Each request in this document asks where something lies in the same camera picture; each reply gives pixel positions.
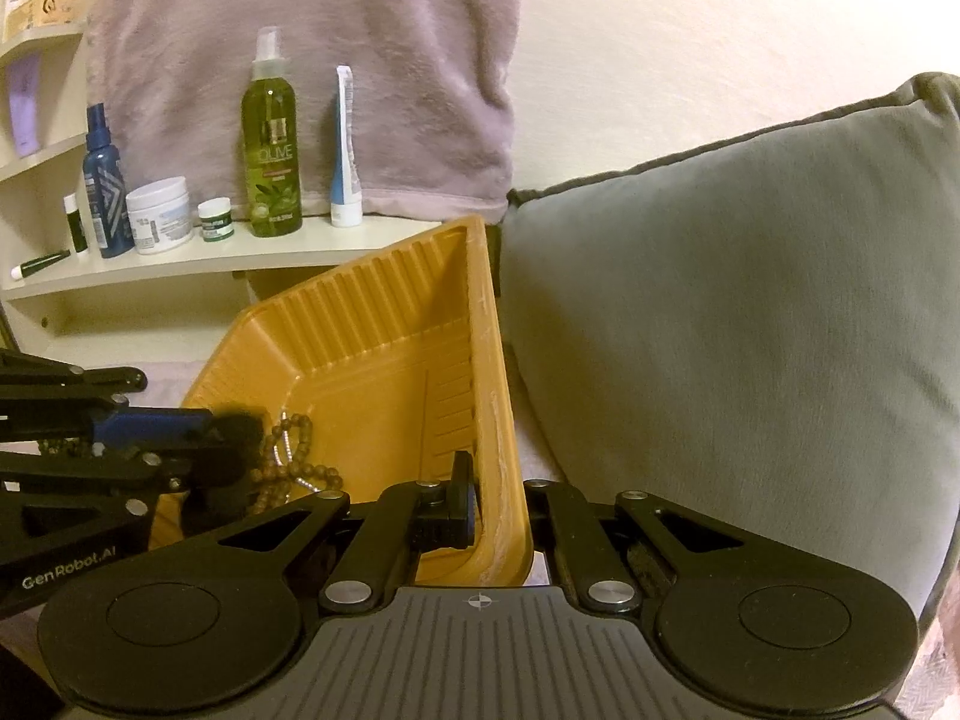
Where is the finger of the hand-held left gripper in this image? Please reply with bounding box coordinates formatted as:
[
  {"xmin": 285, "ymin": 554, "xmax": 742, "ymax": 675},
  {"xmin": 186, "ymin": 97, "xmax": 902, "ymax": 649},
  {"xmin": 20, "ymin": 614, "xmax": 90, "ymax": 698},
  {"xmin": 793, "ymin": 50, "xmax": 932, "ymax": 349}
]
[
  {"xmin": 0, "ymin": 349, "xmax": 222, "ymax": 446},
  {"xmin": 0, "ymin": 441, "xmax": 257, "ymax": 517}
]

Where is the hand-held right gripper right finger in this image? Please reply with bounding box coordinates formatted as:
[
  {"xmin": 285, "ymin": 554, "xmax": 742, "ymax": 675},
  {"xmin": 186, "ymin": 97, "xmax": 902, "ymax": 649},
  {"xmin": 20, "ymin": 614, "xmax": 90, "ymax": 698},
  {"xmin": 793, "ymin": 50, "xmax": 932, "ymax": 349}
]
[{"xmin": 523, "ymin": 478, "xmax": 751, "ymax": 613}]

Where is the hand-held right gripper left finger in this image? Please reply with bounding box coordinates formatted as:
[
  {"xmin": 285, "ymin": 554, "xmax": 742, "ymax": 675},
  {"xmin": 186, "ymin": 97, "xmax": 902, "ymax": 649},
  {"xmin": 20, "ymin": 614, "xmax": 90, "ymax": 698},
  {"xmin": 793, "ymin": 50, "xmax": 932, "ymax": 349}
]
[{"xmin": 214, "ymin": 450, "xmax": 482, "ymax": 613}]

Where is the orange ribbed plastic tray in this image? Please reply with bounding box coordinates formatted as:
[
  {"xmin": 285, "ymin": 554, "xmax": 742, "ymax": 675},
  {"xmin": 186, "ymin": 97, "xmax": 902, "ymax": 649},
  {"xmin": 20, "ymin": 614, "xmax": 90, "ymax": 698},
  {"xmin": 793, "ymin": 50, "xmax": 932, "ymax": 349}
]
[{"xmin": 148, "ymin": 214, "xmax": 535, "ymax": 587}]

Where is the brown bead necklace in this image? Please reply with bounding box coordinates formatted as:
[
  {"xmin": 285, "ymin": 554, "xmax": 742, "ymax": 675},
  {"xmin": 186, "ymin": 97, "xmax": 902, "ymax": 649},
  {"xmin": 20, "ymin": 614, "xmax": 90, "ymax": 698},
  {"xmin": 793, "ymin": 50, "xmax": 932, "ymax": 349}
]
[{"xmin": 250, "ymin": 412, "xmax": 345, "ymax": 516}]

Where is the beige shelf unit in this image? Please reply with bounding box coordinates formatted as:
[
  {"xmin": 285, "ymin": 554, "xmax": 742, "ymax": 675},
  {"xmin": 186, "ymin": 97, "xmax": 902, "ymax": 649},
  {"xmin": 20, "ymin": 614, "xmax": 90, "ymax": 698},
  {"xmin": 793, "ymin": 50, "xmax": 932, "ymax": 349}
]
[{"xmin": 0, "ymin": 19, "xmax": 444, "ymax": 358}]

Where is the dark green tube white cap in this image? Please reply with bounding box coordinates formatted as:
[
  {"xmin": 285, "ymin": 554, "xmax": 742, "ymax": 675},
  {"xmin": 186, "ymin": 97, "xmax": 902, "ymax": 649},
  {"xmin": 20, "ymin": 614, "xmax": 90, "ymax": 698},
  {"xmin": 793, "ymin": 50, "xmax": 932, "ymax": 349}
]
[{"xmin": 10, "ymin": 248, "xmax": 73, "ymax": 281}]

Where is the large white jar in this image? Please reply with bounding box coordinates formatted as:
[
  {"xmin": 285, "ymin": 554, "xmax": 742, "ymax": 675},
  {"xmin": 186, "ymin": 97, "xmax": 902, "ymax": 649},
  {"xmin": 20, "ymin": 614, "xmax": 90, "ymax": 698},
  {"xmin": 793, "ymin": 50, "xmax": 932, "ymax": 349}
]
[{"xmin": 124, "ymin": 176, "xmax": 195, "ymax": 255}]

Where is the small white and green tube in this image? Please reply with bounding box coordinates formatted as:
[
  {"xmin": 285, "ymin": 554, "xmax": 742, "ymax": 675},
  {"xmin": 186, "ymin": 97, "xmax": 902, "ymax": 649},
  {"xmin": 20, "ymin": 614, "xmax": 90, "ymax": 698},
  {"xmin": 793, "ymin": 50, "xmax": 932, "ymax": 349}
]
[{"xmin": 62, "ymin": 193, "xmax": 90, "ymax": 254}]

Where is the small white jar green label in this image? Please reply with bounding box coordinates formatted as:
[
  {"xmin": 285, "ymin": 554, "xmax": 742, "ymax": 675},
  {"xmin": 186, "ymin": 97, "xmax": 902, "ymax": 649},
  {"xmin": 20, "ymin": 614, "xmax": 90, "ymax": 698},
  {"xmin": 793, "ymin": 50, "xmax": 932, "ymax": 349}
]
[{"xmin": 197, "ymin": 196, "xmax": 236, "ymax": 243}]

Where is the blue spray bottle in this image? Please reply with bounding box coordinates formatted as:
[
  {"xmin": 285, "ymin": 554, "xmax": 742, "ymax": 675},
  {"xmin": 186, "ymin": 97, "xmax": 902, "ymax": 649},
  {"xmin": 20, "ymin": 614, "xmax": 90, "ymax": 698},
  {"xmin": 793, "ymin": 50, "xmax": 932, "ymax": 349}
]
[{"xmin": 80, "ymin": 103, "xmax": 137, "ymax": 260}]

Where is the grey pillow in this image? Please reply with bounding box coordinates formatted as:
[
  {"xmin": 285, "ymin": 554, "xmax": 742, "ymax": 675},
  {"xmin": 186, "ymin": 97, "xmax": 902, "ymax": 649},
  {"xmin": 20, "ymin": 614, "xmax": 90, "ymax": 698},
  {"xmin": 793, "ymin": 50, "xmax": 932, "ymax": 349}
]
[{"xmin": 498, "ymin": 73, "xmax": 960, "ymax": 617}]

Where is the green spray bottle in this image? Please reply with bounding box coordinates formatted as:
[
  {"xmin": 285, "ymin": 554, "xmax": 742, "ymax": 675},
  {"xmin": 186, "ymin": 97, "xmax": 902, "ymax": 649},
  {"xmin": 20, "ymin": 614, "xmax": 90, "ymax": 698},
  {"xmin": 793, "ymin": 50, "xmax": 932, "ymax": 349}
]
[{"xmin": 240, "ymin": 26, "xmax": 302, "ymax": 239}]

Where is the blue and white tube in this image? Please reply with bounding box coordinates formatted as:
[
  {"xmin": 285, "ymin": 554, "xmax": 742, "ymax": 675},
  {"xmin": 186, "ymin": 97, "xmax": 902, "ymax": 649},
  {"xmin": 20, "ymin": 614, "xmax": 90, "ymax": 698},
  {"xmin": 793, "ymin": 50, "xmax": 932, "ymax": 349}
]
[{"xmin": 329, "ymin": 65, "xmax": 364, "ymax": 229}]

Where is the purple tube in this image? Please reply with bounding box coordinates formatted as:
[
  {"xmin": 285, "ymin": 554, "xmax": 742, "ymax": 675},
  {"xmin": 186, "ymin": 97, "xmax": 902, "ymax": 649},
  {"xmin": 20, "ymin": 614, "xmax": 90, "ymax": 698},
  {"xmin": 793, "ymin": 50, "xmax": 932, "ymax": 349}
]
[{"xmin": 7, "ymin": 54, "xmax": 43, "ymax": 159}]

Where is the mauve fleece blanket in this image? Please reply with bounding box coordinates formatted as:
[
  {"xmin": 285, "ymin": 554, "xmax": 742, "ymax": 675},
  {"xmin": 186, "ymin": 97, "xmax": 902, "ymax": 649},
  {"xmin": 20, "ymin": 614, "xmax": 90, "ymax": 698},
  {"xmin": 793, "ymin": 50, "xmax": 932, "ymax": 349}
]
[{"xmin": 86, "ymin": 0, "xmax": 523, "ymax": 225}]

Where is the cardboard box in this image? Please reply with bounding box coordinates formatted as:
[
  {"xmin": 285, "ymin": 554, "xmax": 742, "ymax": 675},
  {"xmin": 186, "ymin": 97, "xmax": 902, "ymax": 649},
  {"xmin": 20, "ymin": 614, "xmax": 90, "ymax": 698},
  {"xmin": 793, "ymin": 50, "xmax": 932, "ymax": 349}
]
[{"xmin": 26, "ymin": 0, "xmax": 80, "ymax": 30}]

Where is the white bead necklace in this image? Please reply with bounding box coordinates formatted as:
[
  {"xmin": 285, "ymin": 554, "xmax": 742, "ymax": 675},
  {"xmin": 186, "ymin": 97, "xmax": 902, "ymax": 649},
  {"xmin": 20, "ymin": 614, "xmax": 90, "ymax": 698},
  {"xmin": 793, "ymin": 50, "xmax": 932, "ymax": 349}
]
[{"xmin": 271, "ymin": 420, "xmax": 325, "ymax": 493}]

